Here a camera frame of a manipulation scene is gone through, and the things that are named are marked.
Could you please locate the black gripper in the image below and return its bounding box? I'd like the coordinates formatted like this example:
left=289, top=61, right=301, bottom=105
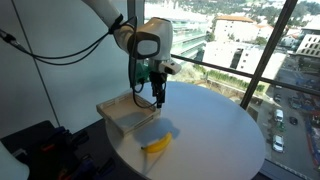
left=149, top=70, right=168, bottom=109

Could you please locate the yellow banana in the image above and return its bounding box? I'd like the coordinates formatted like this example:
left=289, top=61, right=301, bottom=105
left=140, top=131, right=174, bottom=154

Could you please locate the light wooden tray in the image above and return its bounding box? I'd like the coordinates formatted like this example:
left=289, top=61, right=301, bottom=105
left=95, top=91, right=162, bottom=138

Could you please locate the white flat-roof building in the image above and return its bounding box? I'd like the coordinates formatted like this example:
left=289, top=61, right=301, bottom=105
left=202, top=40, right=288, bottom=81

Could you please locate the black blue clamp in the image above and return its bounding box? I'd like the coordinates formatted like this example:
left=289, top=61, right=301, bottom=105
left=71, top=154, right=116, bottom=180

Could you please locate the black orange bar clamp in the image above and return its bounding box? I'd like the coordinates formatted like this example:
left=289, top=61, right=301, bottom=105
left=39, top=126, right=73, bottom=180

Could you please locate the parked white van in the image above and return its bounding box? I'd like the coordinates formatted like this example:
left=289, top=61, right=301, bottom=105
left=273, top=108, right=285, bottom=123

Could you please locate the parked white car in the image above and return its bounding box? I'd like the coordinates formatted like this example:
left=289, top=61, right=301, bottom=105
left=271, top=134, right=285, bottom=154

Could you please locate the white rounded plastic object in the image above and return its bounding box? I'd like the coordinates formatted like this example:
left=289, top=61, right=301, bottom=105
left=0, top=141, right=30, bottom=180

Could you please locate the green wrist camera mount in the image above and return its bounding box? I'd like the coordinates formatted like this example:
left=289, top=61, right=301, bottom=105
left=134, top=62, right=152, bottom=85

